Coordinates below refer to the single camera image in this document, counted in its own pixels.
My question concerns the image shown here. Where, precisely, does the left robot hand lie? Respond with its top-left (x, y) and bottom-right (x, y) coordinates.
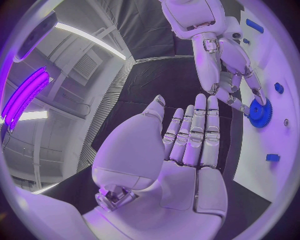
top-left (81, 93), bottom-right (230, 240)

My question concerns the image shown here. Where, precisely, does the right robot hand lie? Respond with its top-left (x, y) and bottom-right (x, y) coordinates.
top-left (160, 0), bottom-right (269, 116)

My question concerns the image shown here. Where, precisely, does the blue gear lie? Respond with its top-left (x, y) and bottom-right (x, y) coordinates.
top-left (243, 97), bottom-right (274, 129)

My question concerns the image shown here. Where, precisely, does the white task board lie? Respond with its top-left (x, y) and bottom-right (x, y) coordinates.
top-left (231, 5), bottom-right (295, 204)

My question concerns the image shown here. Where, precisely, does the long blue block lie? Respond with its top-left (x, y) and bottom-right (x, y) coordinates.
top-left (245, 18), bottom-right (265, 34)

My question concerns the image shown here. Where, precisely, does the glowing light bar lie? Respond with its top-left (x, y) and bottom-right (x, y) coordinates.
top-left (0, 65), bottom-right (52, 132)

